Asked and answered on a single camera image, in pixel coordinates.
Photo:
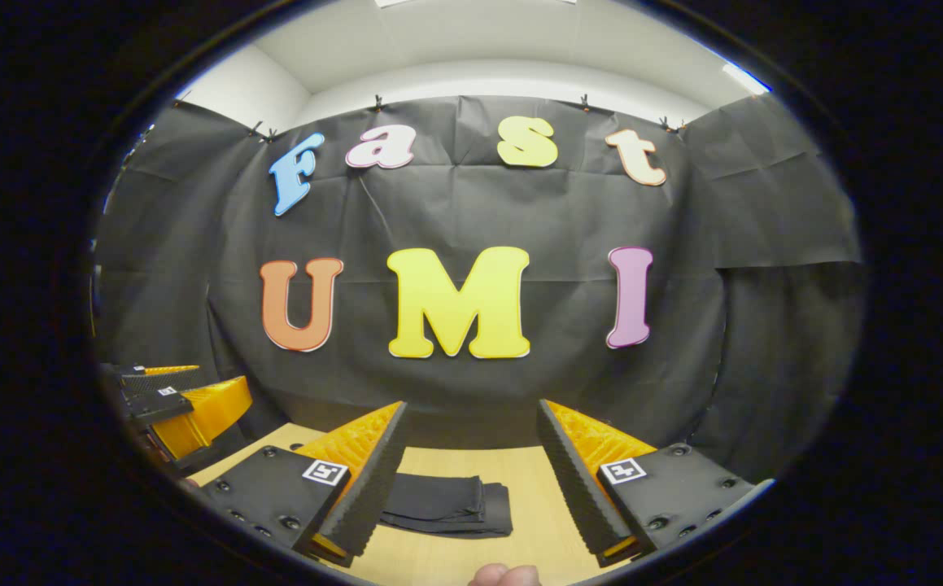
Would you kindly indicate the long ceiling light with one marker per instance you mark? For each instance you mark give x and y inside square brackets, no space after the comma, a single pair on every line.
[745,78]

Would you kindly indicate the black backdrop cloth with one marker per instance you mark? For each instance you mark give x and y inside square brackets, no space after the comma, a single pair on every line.
[455,212]

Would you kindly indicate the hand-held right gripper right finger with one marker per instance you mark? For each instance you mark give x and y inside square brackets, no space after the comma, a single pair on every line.
[573,480]

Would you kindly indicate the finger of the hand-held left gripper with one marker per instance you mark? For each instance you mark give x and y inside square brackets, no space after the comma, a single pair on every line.
[203,411]
[158,378]

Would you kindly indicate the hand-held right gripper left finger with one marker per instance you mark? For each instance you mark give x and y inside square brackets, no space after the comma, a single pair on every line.
[373,480]

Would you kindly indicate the dark denim jeans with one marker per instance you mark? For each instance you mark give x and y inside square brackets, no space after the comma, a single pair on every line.
[438,500]

